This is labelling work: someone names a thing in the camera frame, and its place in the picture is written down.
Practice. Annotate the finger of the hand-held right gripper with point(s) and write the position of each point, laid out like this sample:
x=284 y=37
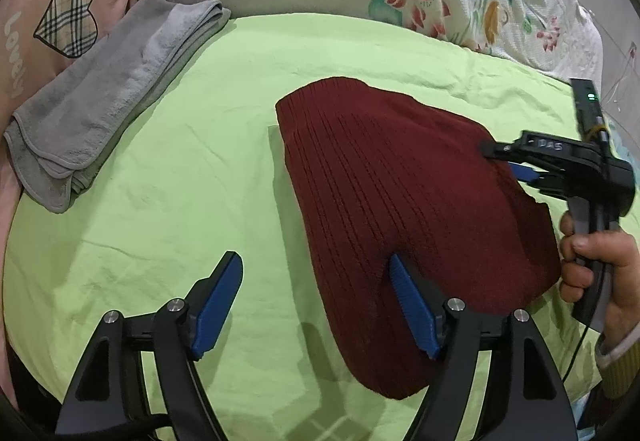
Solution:
x=540 y=146
x=525 y=172

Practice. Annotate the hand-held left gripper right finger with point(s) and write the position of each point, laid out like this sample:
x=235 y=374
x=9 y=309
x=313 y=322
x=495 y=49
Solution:
x=415 y=311

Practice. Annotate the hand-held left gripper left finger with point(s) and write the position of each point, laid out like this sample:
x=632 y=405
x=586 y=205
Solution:
x=220 y=306

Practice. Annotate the maroon knit sweater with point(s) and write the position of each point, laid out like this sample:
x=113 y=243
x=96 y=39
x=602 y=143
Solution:
x=390 y=181

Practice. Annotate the person's right forearm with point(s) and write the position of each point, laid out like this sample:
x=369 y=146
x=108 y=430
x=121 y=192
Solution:
x=622 y=366

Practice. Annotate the person's right hand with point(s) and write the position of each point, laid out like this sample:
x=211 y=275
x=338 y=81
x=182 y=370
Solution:
x=627 y=271

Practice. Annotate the green bed sheet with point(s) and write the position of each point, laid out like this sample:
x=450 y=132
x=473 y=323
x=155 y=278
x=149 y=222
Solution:
x=200 y=196

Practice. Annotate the grey folded towel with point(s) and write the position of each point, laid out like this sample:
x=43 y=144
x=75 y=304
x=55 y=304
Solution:
x=100 y=106

